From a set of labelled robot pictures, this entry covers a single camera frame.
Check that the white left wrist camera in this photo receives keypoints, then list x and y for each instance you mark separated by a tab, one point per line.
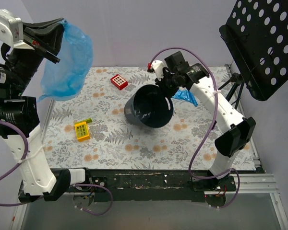
11	31

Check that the yellow toy block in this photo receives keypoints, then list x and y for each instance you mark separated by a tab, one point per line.
81	129

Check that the floral patterned table mat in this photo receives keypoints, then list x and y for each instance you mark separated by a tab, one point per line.
144	143

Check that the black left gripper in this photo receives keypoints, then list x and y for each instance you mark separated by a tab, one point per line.
41	45

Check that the blue plastic trash bag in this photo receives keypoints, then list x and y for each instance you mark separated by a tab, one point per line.
64	80

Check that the black perforated music stand tray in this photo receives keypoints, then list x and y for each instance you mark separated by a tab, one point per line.
256	34

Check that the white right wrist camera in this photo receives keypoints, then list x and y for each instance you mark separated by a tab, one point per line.
156	67

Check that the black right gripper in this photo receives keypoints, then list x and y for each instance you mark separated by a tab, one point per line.
169	80

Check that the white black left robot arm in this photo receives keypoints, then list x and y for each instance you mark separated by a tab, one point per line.
20	130

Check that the dark grey trash bin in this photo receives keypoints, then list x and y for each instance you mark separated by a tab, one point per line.
149	107

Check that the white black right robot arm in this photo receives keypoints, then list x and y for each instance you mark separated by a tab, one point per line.
175	72

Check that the red toy block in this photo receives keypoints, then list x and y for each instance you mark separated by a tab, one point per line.
119	82

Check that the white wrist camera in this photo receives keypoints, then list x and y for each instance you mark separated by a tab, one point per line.
156	67
11	31

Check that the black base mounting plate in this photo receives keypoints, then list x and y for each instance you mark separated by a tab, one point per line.
155	185

